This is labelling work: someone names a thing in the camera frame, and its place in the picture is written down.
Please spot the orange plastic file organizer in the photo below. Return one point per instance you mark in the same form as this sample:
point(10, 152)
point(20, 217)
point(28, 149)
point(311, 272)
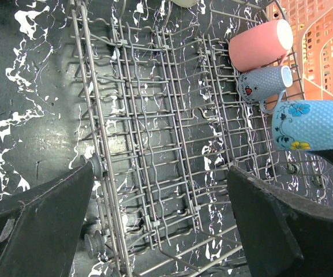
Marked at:
point(312, 58)

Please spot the grey wire dish rack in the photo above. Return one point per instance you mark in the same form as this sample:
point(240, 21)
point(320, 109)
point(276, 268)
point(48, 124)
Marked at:
point(163, 123)

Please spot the white mug green inside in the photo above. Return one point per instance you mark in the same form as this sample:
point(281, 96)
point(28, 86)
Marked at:
point(185, 3)

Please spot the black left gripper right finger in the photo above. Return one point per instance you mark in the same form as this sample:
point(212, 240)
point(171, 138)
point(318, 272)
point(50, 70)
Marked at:
point(282, 233)

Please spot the pink mug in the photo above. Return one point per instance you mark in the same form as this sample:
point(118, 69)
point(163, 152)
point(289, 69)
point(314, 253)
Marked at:
point(261, 45)

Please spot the teal floral mug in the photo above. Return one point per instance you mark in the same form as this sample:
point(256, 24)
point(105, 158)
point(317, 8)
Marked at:
point(303, 125)

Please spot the small grey-blue heart mug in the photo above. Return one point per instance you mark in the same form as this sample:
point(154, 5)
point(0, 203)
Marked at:
point(257, 85)

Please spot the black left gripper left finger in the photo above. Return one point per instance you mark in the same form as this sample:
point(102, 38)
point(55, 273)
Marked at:
point(40, 227)

